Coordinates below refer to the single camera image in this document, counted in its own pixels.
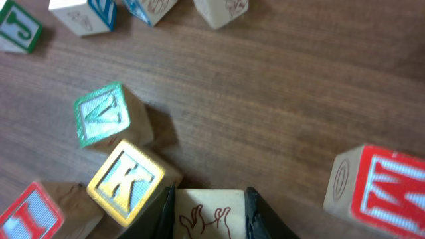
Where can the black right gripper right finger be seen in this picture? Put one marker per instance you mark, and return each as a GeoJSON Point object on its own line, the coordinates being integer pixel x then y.
{"type": "Point", "coordinates": [262, 222]}

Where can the yellow letter K block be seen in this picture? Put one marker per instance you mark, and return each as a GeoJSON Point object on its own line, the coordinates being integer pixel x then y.
{"type": "Point", "coordinates": [129, 181]}

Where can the wooden block red drawing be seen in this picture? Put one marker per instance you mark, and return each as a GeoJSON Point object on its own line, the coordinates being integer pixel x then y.
{"type": "Point", "coordinates": [85, 17]}

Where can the blue letter P block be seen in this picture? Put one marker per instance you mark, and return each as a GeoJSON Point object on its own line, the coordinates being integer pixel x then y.
{"type": "Point", "coordinates": [149, 11]}

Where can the red letter I block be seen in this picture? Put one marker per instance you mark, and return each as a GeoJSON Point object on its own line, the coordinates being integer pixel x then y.
{"type": "Point", "coordinates": [49, 210]}

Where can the green letter V block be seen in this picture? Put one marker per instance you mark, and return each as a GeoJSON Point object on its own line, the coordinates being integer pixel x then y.
{"type": "Point", "coordinates": [110, 114]}

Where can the wooden block green side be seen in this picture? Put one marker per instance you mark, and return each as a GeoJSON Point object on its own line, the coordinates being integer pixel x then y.
{"type": "Point", "coordinates": [20, 31]}

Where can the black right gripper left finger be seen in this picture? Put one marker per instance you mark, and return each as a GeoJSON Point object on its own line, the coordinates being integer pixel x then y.
{"type": "Point", "coordinates": [157, 221]}

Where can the wooden block hand drawing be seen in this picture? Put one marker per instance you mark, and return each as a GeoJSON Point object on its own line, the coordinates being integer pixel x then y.
{"type": "Point", "coordinates": [210, 214]}

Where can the red letter M block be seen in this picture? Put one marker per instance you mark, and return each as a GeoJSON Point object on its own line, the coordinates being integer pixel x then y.
{"type": "Point", "coordinates": [378, 188]}

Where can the yellow top wooden block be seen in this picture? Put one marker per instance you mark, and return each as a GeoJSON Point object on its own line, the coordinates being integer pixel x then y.
{"type": "Point", "coordinates": [218, 13]}

